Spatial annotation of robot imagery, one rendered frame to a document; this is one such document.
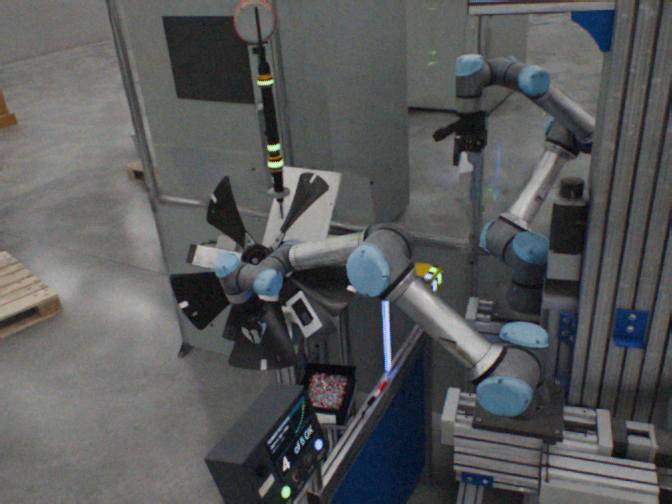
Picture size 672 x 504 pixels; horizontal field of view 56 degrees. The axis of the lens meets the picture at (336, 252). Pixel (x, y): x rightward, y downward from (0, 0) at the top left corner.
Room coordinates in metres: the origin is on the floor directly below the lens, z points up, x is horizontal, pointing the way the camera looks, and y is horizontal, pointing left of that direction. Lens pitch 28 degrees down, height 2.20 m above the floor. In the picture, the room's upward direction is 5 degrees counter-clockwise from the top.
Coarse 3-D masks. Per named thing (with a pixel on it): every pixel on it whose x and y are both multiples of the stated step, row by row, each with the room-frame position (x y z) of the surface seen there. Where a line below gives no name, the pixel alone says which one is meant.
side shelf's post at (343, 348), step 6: (342, 312) 2.34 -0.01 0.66; (342, 318) 2.35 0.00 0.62; (342, 324) 2.35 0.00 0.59; (348, 324) 2.37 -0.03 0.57; (342, 330) 2.35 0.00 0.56; (348, 330) 2.37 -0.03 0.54; (342, 336) 2.36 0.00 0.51; (348, 336) 2.36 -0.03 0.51; (342, 342) 2.36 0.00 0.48; (348, 342) 2.36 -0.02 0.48; (342, 348) 2.36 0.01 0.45; (348, 348) 2.36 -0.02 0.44; (342, 354) 2.35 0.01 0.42; (348, 354) 2.35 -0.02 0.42; (342, 360) 2.35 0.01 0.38; (348, 360) 2.35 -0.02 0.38; (354, 402) 2.37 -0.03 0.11; (354, 408) 2.37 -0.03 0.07; (354, 414) 2.36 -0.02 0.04
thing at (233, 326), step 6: (246, 306) 1.58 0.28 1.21; (234, 312) 1.57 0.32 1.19; (240, 312) 1.56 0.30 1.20; (246, 312) 1.58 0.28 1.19; (228, 318) 1.57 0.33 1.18; (234, 318) 1.56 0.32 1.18; (240, 318) 1.55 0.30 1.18; (228, 324) 1.55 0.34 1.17; (234, 324) 1.55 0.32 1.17; (240, 324) 1.55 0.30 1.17; (228, 330) 1.54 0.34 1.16; (234, 330) 1.53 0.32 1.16; (240, 330) 1.55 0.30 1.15; (222, 336) 1.54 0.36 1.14; (228, 336) 1.53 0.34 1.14; (234, 336) 1.52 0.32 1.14
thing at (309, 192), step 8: (304, 176) 2.06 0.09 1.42; (312, 176) 2.01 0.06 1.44; (304, 184) 2.02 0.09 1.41; (312, 184) 1.97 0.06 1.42; (320, 184) 1.93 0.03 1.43; (296, 192) 2.04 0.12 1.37; (304, 192) 1.97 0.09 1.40; (312, 192) 1.93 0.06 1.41; (320, 192) 1.90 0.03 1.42; (296, 200) 1.99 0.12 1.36; (304, 200) 1.93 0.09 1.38; (312, 200) 1.89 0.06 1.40; (296, 208) 1.93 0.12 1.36; (304, 208) 1.89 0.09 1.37; (288, 216) 1.96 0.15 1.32; (296, 216) 1.89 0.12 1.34; (288, 224) 1.90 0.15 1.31
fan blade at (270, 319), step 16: (272, 304) 1.78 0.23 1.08; (272, 320) 1.74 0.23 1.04; (240, 336) 1.69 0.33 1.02; (272, 336) 1.71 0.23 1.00; (288, 336) 1.72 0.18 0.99; (240, 352) 1.66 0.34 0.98; (256, 352) 1.66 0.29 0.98; (272, 352) 1.67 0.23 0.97; (288, 352) 1.68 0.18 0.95; (256, 368) 1.63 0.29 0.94; (272, 368) 1.63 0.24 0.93
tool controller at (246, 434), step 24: (264, 408) 1.09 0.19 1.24; (288, 408) 1.07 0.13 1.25; (312, 408) 1.13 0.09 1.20; (240, 432) 1.02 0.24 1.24; (264, 432) 1.00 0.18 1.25; (288, 432) 1.04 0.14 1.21; (312, 432) 1.09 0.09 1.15; (216, 456) 0.96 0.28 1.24; (240, 456) 0.94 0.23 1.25; (264, 456) 0.96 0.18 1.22; (312, 456) 1.06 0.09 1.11; (216, 480) 0.95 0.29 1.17; (240, 480) 0.92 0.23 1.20; (264, 480) 0.94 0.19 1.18; (288, 480) 0.98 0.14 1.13
